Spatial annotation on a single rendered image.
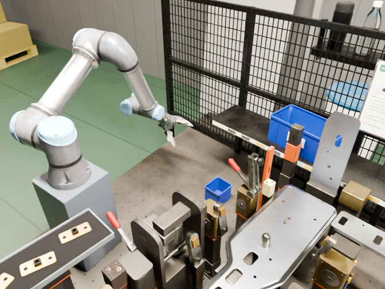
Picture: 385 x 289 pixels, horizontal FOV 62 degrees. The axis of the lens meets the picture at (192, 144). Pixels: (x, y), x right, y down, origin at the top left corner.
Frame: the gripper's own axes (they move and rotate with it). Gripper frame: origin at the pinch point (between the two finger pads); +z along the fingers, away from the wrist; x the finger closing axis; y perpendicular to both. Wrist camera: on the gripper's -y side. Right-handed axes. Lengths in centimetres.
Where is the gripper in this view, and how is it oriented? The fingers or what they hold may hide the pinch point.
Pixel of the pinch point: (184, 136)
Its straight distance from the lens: 169.5
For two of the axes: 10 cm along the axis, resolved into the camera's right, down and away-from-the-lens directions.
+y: -2.5, 1.6, -9.5
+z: 7.2, 6.8, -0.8
